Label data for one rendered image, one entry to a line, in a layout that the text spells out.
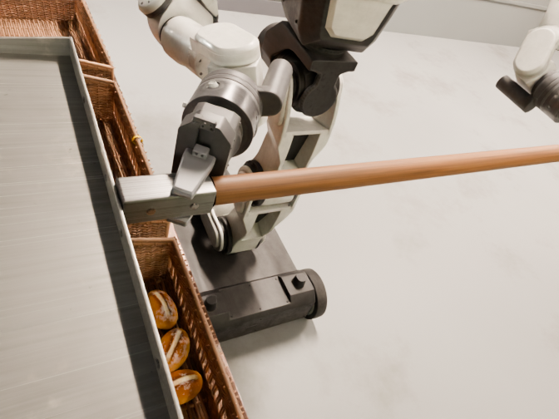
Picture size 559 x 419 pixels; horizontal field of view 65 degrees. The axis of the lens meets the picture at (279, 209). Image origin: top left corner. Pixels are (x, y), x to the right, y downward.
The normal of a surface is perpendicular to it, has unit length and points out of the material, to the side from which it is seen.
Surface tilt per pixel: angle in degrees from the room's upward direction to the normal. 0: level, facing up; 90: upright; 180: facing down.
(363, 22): 90
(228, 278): 0
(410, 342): 0
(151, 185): 1
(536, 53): 55
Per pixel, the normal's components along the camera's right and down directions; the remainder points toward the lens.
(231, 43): -0.08, -0.73
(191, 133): -0.16, 0.69
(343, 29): 0.29, 0.75
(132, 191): 0.29, -0.66
